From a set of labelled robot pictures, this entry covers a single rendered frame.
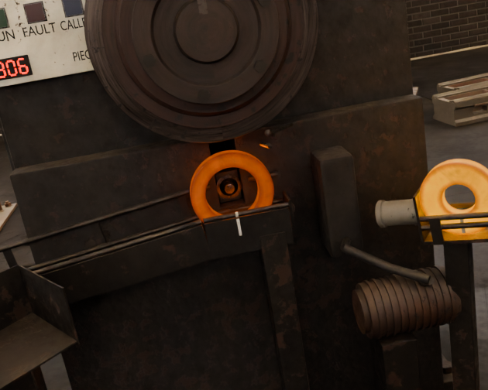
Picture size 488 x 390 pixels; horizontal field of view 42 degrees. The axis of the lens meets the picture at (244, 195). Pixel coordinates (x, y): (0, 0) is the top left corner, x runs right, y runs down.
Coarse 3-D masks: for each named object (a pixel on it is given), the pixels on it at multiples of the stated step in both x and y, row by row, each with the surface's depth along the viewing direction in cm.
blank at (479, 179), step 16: (448, 160) 129; (464, 160) 127; (432, 176) 130; (448, 176) 128; (464, 176) 127; (480, 176) 125; (432, 192) 131; (480, 192) 126; (432, 208) 132; (448, 208) 132; (480, 208) 127
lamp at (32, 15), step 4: (32, 4) 135; (36, 4) 135; (40, 4) 135; (28, 8) 135; (32, 8) 135; (36, 8) 135; (40, 8) 135; (28, 12) 135; (32, 12) 135; (36, 12) 135; (40, 12) 135; (28, 16) 135; (32, 16) 135; (36, 16) 136; (40, 16) 136; (44, 16) 136; (28, 20) 136; (32, 20) 136; (36, 20) 136; (40, 20) 136
